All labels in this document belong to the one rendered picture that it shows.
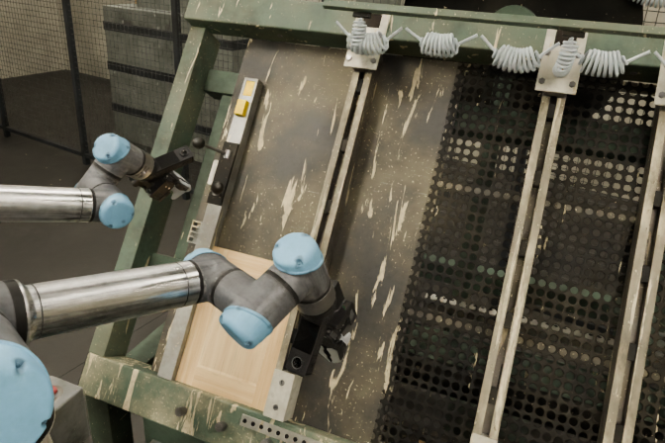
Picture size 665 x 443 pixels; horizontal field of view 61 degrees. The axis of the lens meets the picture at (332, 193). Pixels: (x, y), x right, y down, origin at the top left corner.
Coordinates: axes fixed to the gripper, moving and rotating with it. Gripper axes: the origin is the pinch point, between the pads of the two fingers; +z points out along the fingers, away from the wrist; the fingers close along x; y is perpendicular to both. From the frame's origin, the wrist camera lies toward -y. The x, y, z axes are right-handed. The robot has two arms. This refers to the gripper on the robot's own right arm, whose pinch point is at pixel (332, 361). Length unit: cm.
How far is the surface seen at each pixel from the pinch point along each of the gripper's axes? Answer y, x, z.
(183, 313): 5, 63, 31
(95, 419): -30, 84, 56
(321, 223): 40, 31, 15
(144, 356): -7, 85, 56
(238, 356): 3, 43, 38
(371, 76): 79, 32, -7
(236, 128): 56, 70, 2
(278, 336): 11.7, 33.7, 34.8
